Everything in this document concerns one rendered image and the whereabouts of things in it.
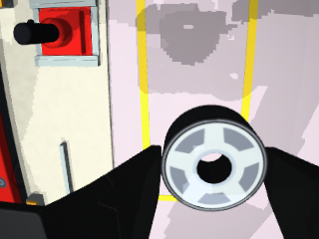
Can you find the yellow rectangular outline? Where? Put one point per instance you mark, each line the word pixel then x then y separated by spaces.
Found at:
pixel 143 52

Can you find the black tyre with white rim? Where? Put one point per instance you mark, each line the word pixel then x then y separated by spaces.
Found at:
pixel 223 183

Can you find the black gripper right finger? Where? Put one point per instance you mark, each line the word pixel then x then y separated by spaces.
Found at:
pixel 292 186

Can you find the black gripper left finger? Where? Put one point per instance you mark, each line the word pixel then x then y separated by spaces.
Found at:
pixel 120 204

